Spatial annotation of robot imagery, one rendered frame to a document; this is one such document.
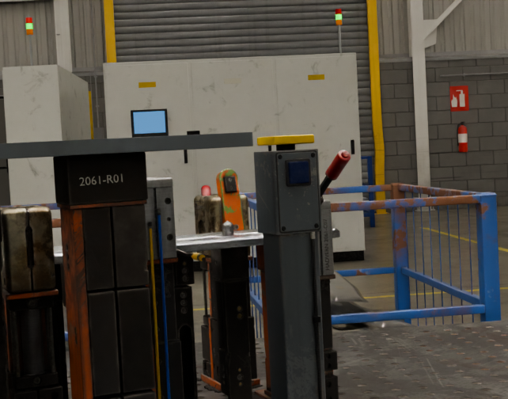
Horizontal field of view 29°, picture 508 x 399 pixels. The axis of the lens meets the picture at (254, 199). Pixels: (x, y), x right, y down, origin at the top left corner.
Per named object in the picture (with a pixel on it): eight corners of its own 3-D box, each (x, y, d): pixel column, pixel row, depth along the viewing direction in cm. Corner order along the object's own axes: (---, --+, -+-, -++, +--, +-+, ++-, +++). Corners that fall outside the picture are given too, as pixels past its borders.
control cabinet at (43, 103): (51, 256, 1159) (39, 45, 1146) (98, 253, 1162) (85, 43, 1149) (12, 283, 920) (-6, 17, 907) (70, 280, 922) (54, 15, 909)
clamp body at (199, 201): (239, 374, 198) (229, 192, 196) (269, 389, 185) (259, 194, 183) (189, 381, 194) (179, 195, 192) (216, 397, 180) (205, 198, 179)
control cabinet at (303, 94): (115, 277, 927) (99, 13, 915) (116, 271, 981) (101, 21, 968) (366, 260, 955) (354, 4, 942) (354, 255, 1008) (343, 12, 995)
